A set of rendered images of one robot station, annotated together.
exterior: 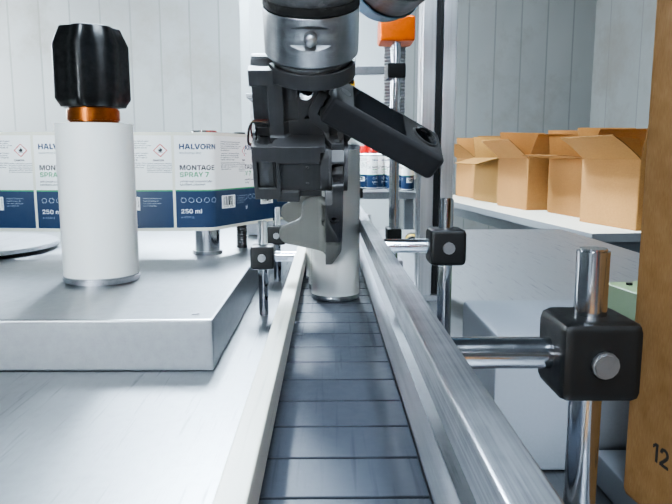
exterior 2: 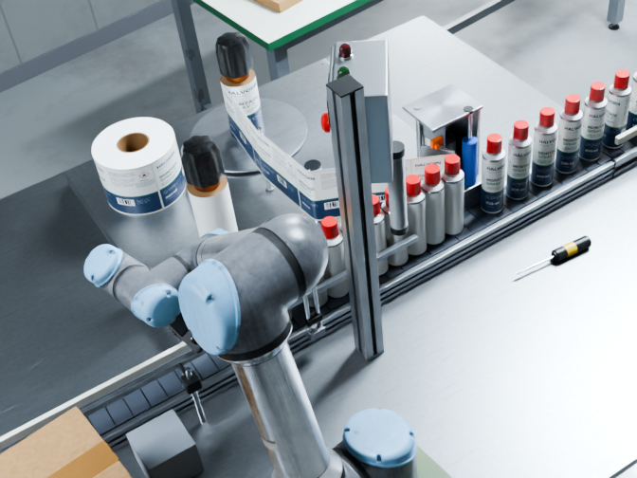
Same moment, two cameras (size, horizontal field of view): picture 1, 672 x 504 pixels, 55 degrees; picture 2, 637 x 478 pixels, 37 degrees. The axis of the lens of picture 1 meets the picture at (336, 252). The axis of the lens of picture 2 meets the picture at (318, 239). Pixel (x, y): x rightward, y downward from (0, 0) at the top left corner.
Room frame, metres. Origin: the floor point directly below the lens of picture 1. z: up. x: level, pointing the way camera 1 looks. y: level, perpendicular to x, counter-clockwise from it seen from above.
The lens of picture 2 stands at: (0.28, -1.25, 2.38)
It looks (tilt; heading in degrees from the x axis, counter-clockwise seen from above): 44 degrees down; 64
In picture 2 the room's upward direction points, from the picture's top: 8 degrees counter-clockwise
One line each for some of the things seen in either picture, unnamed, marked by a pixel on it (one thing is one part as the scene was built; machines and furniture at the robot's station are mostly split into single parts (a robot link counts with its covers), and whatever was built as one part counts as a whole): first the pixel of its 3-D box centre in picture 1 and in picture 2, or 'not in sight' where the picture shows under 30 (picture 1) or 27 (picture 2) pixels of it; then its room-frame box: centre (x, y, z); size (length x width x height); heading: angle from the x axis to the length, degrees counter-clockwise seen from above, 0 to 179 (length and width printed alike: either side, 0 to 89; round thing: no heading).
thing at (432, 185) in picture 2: not in sight; (432, 204); (1.19, 0.01, 0.98); 0.05 x 0.05 x 0.20
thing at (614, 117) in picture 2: not in sight; (617, 109); (1.73, 0.02, 0.98); 0.05 x 0.05 x 0.20
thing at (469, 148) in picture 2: not in sight; (469, 168); (1.32, 0.06, 0.98); 0.03 x 0.03 x 0.17
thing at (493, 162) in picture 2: not in sight; (493, 174); (1.35, 0.01, 0.98); 0.05 x 0.05 x 0.20
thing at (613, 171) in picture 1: (641, 174); not in sight; (2.41, -1.13, 0.97); 0.51 x 0.42 x 0.37; 102
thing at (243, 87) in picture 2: not in sight; (239, 87); (1.03, 0.61, 1.04); 0.09 x 0.09 x 0.29
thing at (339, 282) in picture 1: (335, 201); not in sight; (0.68, 0.00, 0.98); 0.05 x 0.05 x 0.20
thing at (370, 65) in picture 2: not in sight; (361, 112); (0.97, -0.08, 1.38); 0.17 x 0.10 x 0.19; 56
